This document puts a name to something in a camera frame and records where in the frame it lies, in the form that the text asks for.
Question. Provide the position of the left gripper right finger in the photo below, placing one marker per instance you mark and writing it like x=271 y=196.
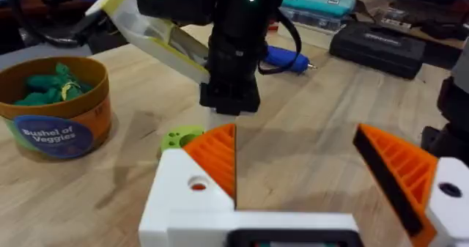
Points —
x=406 y=166

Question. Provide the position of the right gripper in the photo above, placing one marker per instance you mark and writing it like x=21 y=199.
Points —
x=232 y=67

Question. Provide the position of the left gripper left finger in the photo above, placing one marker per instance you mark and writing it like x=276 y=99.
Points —
x=176 y=188

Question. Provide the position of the blue electric screwdriver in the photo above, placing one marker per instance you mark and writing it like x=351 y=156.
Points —
x=286 y=58

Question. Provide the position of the green disc with holes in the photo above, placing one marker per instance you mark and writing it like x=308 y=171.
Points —
x=172 y=139

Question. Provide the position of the clear plastic box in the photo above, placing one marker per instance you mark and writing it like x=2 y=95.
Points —
x=311 y=20

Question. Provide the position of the right wrist flat plate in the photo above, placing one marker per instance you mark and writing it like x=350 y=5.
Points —
x=146 y=29

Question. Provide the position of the black tool case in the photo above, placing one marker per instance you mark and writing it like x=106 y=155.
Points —
x=377 y=49

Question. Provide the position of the orange tub of green toys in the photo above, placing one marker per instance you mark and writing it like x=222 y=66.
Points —
x=55 y=129

